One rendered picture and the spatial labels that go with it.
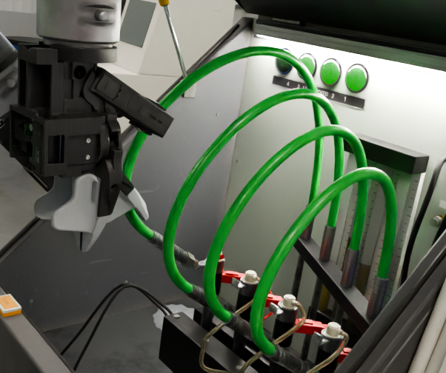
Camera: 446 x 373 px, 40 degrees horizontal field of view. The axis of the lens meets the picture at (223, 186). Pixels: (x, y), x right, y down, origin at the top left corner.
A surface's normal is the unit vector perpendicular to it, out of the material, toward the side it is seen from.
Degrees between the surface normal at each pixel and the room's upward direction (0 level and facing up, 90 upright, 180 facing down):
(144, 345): 0
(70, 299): 90
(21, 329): 0
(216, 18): 90
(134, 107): 93
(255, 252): 90
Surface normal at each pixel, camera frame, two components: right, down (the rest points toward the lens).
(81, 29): 0.28, 0.32
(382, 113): -0.77, 0.08
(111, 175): 0.68, 0.23
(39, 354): 0.14, -0.95
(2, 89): 0.47, 0.11
